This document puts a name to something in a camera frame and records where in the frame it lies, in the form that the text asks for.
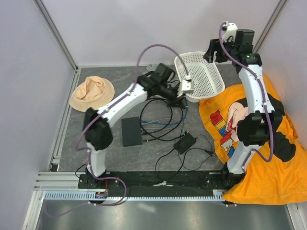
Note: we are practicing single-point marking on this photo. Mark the peach bucket hat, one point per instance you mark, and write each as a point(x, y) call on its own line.
point(94, 92)

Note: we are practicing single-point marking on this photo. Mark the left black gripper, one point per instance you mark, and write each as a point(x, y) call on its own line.
point(177, 101)

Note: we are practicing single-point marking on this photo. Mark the black network switch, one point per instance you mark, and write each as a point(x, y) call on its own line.
point(131, 132)

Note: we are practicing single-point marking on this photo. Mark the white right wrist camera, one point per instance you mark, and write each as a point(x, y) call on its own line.
point(229, 32)

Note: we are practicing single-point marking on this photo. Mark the orange cartoon mouse pillow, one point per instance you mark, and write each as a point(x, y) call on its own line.
point(280, 181)

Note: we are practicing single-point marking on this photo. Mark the right aluminium frame post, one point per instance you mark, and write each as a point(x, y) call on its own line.
point(262, 17)

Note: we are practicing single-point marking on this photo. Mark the aluminium frame post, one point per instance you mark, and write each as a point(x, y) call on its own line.
point(55, 32)
point(262, 17)

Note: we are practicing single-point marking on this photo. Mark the white plastic basket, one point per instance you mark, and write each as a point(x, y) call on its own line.
point(205, 76)

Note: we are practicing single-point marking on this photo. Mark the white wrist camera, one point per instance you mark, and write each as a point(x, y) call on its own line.
point(229, 32)
point(186, 87)

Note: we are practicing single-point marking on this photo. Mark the grey cloth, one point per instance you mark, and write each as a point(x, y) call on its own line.
point(150, 68)

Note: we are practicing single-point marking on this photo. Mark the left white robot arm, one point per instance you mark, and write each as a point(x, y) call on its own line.
point(98, 123)

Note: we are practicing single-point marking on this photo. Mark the left aluminium frame post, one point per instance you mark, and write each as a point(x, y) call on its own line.
point(55, 32)

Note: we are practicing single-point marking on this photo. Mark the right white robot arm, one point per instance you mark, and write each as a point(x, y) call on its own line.
point(256, 131)

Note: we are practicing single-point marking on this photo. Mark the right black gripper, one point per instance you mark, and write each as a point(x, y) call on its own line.
point(214, 45)

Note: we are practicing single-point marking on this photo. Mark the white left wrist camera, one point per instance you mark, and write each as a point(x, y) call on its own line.
point(186, 87)

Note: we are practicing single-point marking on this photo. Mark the black power adapter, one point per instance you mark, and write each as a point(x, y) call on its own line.
point(184, 143)

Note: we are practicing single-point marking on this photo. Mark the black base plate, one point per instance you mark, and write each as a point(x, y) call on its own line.
point(158, 184)

